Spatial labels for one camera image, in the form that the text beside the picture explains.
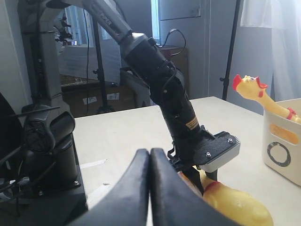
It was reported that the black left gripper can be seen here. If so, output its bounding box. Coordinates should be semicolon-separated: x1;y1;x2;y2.
159;94;215;172

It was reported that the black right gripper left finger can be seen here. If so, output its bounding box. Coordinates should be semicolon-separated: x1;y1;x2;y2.
70;149;150;226

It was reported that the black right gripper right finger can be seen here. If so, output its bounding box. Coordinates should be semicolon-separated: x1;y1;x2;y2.
150;148;238;226

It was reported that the yellow rubber chicken front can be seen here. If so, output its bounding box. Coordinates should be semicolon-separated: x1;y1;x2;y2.
178;170;274;226

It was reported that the yellow rubber chicken with head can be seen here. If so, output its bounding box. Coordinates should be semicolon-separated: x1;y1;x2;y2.
232;74;301;124

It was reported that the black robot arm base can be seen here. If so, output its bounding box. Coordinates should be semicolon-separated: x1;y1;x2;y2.
0;94;88;226

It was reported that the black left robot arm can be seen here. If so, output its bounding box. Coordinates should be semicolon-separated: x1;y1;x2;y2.
46;0;220;173

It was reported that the black tripod stand pole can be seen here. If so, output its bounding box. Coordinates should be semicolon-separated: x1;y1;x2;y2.
92;17;113;114

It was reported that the black light stand right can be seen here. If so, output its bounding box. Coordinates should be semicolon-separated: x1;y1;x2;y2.
220;0;241;101

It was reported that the cream bin with O mark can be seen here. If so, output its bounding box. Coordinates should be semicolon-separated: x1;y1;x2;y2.
262;111;301;186

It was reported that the white backdrop curtain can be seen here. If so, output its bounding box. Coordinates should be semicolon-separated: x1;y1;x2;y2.
240;0;301;101

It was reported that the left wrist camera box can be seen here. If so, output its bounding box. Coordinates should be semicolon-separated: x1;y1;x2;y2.
193;131;240;173

